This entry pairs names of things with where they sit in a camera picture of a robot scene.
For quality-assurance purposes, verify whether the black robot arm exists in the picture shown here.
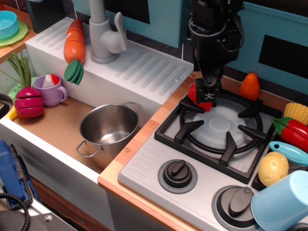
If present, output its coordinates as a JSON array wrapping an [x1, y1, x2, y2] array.
[[188, 0, 244, 112]]

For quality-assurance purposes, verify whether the black stove grate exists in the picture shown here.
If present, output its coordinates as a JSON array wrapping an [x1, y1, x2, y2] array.
[[154, 90, 281, 183]]

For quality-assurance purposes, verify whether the light blue plastic cup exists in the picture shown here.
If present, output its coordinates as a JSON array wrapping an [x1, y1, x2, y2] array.
[[251, 170, 308, 231]]

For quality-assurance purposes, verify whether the small orange toy carrot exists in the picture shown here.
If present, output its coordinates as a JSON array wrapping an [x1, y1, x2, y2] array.
[[239, 73, 260, 101]]

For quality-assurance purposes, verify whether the black braided cable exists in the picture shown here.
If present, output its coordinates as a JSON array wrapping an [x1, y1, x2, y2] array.
[[0, 192, 31, 231]]

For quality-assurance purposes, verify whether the white toy sink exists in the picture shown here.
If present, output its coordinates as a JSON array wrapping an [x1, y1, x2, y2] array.
[[0, 16, 194, 231]]

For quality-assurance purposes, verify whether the black stove knob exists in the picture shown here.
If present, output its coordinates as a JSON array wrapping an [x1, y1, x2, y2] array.
[[212, 185, 259, 231], [158, 159, 198, 194]]

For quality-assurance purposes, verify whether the stainless steel pot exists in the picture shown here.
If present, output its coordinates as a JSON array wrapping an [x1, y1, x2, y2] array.
[[76, 102, 141, 169]]

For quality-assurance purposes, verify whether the teal bowl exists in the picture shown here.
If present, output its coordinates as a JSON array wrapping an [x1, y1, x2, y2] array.
[[0, 11, 19, 39]]

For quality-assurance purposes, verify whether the yellow toy corn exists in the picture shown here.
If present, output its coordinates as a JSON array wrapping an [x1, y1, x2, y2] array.
[[283, 103, 308, 125]]

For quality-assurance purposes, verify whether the yellow toy potato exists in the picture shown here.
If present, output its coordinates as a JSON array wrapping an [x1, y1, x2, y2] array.
[[258, 152, 289, 187]]

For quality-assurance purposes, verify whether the green plate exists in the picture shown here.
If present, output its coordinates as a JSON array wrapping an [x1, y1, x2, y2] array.
[[0, 21, 28, 47]]

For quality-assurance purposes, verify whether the grey toy faucet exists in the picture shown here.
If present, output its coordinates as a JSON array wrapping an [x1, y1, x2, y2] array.
[[89, 0, 128, 64]]

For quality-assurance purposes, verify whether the purple toy mug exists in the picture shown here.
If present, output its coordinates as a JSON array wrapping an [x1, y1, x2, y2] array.
[[34, 75, 68, 107]]

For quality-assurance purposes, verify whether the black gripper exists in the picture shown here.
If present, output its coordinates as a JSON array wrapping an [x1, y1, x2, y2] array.
[[192, 33, 242, 107]]

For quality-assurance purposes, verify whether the blue device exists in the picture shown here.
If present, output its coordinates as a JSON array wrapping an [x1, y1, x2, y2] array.
[[0, 141, 34, 205]]

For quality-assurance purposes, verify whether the yellow toy piece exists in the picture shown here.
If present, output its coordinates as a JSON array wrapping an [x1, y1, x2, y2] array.
[[5, 106, 18, 121]]

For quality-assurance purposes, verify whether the green toy vegetable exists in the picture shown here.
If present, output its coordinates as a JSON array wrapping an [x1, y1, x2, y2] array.
[[8, 77, 38, 101]]

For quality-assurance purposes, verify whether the red toy chili pepper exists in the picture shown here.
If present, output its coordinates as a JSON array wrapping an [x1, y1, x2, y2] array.
[[271, 117, 308, 153]]

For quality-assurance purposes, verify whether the right black stove knob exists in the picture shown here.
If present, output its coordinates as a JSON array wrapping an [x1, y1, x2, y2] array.
[[212, 185, 259, 231]]

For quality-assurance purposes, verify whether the red toy strawberry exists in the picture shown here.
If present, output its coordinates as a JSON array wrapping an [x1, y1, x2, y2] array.
[[188, 83, 213, 112]]

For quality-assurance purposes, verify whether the red white item in mug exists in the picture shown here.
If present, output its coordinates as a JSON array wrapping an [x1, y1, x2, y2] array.
[[42, 74, 60, 89]]

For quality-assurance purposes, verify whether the left black stove knob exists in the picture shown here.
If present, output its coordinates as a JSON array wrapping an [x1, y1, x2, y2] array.
[[158, 159, 198, 194]]

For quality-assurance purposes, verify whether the teal toy utensil handle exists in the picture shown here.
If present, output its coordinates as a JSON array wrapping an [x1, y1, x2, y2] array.
[[269, 141, 308, 166]]

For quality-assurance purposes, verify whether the magenta toy radish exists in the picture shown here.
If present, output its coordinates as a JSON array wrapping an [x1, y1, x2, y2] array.
[[0, 52, 45, 118]]

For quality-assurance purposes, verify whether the black hose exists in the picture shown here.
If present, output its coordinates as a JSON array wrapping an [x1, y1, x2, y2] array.
[[0, 92, 14, 119]]

